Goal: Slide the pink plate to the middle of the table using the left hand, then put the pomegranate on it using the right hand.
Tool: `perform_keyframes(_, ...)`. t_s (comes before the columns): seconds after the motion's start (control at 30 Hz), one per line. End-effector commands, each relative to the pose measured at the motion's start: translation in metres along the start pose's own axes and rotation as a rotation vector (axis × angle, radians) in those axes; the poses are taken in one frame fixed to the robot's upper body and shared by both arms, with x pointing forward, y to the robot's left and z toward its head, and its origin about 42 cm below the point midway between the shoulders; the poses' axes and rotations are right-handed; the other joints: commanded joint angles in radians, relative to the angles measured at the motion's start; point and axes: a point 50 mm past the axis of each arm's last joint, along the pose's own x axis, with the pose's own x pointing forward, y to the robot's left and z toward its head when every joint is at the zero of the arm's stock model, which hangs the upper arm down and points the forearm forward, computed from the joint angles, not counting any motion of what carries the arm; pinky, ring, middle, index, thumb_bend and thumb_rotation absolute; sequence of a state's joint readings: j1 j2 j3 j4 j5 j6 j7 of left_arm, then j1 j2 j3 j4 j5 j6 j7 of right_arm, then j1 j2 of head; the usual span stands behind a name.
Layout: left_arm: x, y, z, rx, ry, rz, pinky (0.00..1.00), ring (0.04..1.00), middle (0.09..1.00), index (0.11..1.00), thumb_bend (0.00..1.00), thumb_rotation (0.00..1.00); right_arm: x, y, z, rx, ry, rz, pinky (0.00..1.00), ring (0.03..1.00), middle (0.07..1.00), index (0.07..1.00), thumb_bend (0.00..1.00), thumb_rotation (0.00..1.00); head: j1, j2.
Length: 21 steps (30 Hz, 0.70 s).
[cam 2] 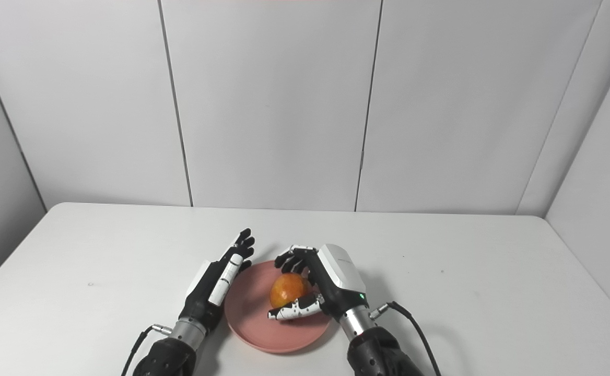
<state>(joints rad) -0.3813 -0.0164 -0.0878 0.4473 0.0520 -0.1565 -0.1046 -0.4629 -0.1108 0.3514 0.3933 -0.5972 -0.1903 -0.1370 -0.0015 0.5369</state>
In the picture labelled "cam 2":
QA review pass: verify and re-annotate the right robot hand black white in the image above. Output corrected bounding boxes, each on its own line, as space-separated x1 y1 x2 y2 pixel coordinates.
267 243 367 322

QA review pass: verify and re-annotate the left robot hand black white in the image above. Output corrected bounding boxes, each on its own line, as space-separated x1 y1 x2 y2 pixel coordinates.
179 228 256 335

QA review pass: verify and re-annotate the red yellow pomegranate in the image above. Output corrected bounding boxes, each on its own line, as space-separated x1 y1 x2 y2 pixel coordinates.
269 273 313 310

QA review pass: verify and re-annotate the pink round plate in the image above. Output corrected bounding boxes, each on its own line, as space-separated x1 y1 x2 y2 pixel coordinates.
224 260 333 354

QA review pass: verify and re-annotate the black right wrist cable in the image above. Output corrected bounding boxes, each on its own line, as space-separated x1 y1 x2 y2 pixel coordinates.
370 301 442 376

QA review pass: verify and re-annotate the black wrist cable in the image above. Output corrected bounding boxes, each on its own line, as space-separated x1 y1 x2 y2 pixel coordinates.
121 324 172 376
370 301 442 376

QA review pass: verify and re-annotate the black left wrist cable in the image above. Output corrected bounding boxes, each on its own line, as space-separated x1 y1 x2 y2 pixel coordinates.
121 324 172 376

